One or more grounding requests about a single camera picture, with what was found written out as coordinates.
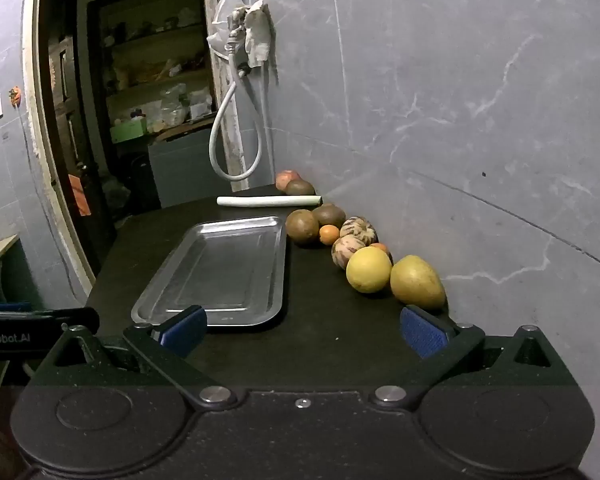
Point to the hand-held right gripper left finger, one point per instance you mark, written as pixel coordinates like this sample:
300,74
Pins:
185,331

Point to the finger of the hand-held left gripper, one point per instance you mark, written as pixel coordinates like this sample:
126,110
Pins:
5,306
55,319

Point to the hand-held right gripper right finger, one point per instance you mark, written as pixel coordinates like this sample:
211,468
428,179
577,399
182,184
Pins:
422,334

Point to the metal tray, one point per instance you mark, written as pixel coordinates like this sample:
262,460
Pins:
220,270

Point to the yellow round citrus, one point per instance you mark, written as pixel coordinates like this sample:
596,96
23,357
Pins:
369,270

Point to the small orange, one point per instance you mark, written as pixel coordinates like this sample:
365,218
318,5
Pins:
329,234
382,248

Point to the brown round fruit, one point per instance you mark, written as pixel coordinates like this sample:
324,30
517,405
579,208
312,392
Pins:
302,227
330,213

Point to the white plastic tube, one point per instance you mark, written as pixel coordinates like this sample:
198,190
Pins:
265,201

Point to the blue-grey cabinet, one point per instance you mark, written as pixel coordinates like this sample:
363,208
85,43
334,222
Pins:
190,170

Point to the reddish round fruit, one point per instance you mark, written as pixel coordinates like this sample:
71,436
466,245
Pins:
284,179

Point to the dark green-brown fruit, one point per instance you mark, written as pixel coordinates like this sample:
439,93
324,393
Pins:
300,188

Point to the green box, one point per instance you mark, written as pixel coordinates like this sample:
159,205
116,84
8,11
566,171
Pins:
128,130

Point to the dark wooden door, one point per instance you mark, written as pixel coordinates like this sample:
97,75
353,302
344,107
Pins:
67,110

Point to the cluttered storage shelf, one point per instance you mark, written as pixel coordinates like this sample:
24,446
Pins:
155,75

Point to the white plastic bag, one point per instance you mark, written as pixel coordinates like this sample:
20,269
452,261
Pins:
220,35

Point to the white rag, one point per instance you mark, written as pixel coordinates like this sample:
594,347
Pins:
258,30

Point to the white door frame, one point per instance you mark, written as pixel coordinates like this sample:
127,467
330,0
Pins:
37,135

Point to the orange wall ornament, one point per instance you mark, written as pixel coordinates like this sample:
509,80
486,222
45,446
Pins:
14,96

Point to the wall faucet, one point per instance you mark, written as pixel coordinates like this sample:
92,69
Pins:
237,35

